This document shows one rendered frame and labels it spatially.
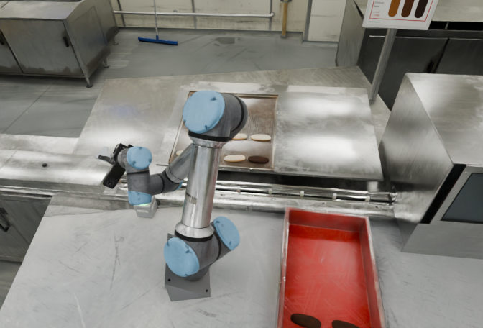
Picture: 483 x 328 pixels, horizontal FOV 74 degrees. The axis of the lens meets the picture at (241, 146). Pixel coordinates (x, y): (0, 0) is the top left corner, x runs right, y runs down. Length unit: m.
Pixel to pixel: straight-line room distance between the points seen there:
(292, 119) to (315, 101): 0.18
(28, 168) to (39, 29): 2.45
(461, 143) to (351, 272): 0.58
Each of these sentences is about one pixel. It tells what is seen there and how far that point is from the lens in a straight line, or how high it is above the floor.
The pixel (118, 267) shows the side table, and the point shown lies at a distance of 1.38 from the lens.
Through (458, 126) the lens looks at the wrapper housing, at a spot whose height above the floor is 1.30.
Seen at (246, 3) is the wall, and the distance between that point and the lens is 4.91.
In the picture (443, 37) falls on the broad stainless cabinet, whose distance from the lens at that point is 3.10.
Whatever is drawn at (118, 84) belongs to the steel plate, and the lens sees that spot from 2.39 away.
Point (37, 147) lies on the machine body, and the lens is 2.06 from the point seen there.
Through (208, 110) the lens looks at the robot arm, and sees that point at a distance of 0.85.
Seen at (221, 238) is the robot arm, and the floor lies 1.08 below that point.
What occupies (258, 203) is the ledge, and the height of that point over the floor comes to 0.86.
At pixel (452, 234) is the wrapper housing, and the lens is 1.39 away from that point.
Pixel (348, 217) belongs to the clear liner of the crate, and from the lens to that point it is 1.35.
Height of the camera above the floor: 1.97
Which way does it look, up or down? 42 degrees down
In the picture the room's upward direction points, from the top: 1 degrees counter-clockwise
